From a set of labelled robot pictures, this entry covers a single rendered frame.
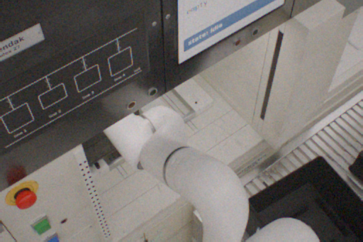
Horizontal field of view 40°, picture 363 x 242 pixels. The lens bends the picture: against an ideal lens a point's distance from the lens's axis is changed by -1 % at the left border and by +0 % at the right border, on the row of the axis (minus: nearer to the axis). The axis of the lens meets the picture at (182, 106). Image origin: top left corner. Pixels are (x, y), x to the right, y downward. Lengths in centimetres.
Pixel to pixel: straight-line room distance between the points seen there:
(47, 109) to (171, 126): 32
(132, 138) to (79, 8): 47
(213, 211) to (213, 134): 78
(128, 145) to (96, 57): 36
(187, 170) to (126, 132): 31
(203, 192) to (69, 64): 30
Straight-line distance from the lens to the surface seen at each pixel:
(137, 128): 114
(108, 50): 82
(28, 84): 78
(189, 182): 85
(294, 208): 161
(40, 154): 92
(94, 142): 137
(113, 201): 149
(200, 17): 92
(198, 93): 164
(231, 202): 82
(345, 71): 183
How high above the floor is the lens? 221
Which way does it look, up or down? 54 degrees down
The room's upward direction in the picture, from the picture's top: straight up
